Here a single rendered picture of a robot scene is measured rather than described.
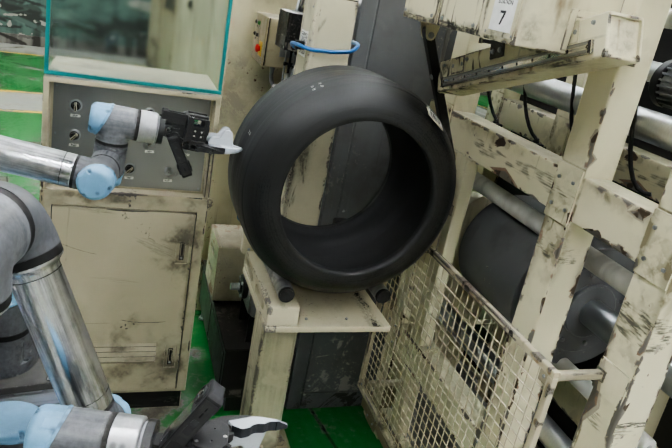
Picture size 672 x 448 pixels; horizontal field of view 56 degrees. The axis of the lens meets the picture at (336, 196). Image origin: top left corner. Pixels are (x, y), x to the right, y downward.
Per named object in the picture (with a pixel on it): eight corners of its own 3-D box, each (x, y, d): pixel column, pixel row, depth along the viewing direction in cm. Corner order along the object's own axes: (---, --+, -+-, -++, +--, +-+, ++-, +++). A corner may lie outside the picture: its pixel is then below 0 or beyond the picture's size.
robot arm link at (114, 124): (87, 130, 151) (93, 96, 149) (135, 138, 155) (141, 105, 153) (85, 139, 144) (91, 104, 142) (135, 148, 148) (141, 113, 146)
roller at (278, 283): (256, 249, 199) (252, 236, 197) (270, 244, 200) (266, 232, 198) (280, 305, 168) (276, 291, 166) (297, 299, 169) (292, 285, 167)
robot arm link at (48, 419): (43, 437, 93) (45, 388, 90) (119, 447, 94) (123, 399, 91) (18, 477, 85) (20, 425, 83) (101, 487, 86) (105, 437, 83)
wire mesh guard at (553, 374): (356, 385, 237) (395, 213, 215) (361, 385, 238) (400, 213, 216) (473, 610, 158) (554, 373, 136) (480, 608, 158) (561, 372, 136)
